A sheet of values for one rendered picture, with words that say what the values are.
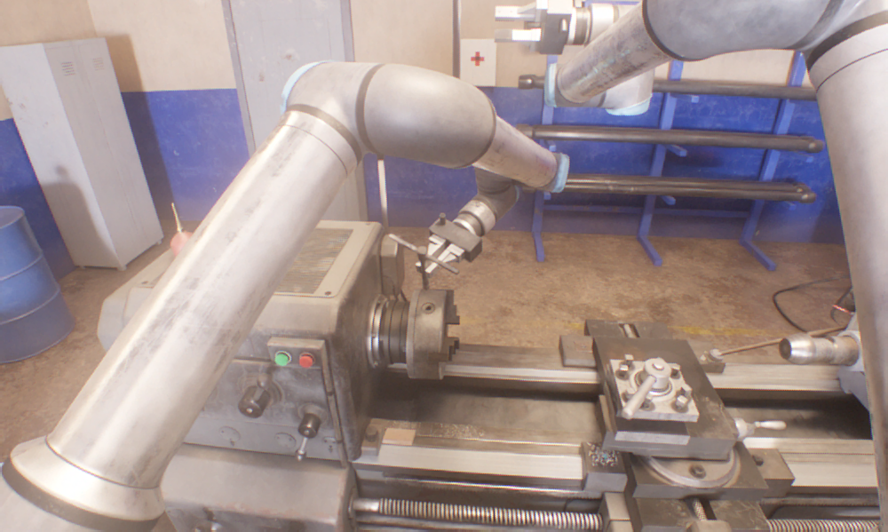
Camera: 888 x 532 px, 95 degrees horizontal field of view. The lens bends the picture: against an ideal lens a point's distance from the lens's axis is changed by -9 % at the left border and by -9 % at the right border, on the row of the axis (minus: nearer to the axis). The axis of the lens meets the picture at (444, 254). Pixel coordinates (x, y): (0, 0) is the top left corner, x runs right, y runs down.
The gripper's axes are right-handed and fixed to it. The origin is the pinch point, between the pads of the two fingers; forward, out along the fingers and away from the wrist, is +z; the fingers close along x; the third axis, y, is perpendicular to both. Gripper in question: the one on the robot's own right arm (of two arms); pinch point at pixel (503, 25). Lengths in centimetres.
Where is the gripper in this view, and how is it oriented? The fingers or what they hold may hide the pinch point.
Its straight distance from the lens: 105.2
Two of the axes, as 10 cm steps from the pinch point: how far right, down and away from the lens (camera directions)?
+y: -0.6, 9.8, -2.1
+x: 0.7, 2.2, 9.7
